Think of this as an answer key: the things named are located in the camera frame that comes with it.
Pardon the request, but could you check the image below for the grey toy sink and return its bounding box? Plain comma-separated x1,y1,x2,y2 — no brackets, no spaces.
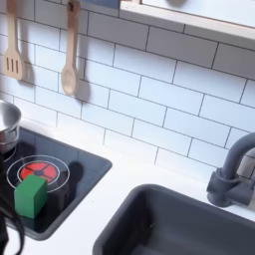
92,183,255,255

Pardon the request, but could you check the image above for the steel pot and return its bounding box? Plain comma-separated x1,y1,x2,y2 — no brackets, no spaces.
0,99,23,154

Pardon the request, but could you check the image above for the grey toy tap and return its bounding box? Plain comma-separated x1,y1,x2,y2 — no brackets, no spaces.
205,131,255,209

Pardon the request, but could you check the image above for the wooden slotted spatula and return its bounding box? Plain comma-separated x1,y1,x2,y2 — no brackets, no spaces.
2,0,26,81

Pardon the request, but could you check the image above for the green toy block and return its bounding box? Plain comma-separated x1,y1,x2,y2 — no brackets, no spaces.
13,174,49,220

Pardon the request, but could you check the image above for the black toy stove top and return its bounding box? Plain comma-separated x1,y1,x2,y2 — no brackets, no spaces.
0,126,114,241

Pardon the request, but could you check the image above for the light wooden shelf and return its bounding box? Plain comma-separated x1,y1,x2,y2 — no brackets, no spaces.
119,0,255,43

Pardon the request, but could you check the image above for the wooden spoon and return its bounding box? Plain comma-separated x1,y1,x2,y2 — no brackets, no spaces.
60,0,82,97

